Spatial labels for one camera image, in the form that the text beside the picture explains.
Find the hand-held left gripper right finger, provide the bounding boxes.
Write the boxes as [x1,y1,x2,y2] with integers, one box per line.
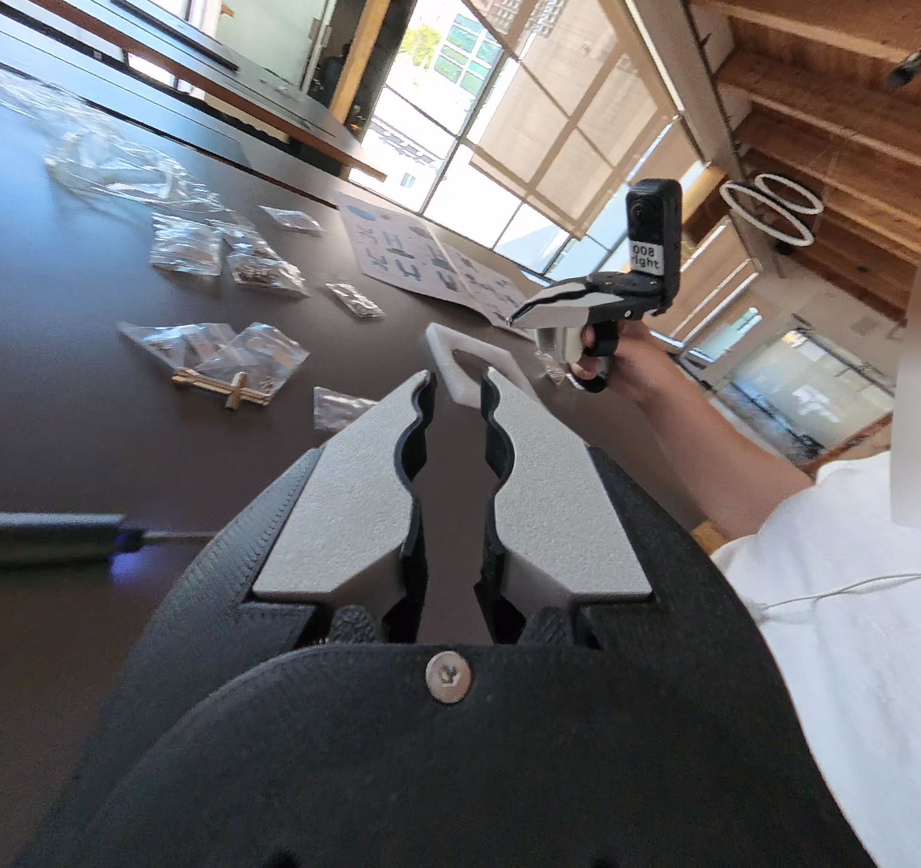
[471,366,654,643]

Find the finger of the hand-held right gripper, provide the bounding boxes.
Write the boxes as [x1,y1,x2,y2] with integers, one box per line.
[530,278,600,309]
[506,298,589,331]

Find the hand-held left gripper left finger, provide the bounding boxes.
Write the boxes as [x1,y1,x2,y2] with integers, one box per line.
[252,369,439,643]

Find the black electric screwdriver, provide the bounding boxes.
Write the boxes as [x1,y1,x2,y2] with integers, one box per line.
[0,510,217,572]

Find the person's right forearm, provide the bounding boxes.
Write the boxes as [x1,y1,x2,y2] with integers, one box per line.
[626,371,815,544]

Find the dark grey desk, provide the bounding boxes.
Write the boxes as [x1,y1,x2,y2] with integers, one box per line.
[0,76,713,865]

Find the dark desk with wooden edge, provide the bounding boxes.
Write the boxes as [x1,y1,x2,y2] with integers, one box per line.
[0,0,388,184]
[0,12,341,204]

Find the person's right hand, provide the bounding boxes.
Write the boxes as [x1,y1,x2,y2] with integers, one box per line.
[572,320,682,408]

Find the printed instruction sheet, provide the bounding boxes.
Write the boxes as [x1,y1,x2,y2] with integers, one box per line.
[333,189,554,342]

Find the beige roller blind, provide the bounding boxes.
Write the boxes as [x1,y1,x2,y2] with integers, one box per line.
[432,0,681,239]

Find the large glass window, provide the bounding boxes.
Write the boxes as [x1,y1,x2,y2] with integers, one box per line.
[349,0,764,351]

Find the person's white shirt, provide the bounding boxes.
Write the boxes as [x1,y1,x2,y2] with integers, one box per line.
[708,451,921,868]

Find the scattered small clear parts bags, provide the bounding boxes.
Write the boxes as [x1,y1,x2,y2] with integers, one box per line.
[117,204,571,434]

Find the crumpled clear plastic wrap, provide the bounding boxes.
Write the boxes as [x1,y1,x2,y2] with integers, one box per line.
[0,68,227,215]

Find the white ring ceiling lamp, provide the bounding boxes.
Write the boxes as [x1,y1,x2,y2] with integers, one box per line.
[754,172,826,217]
[718,178,815,248]

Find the white foam frame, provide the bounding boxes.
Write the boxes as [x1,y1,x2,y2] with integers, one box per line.
[423,321,542,410]

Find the white earphone cable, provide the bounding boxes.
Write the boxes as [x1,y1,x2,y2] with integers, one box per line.
[744,571,921,613]

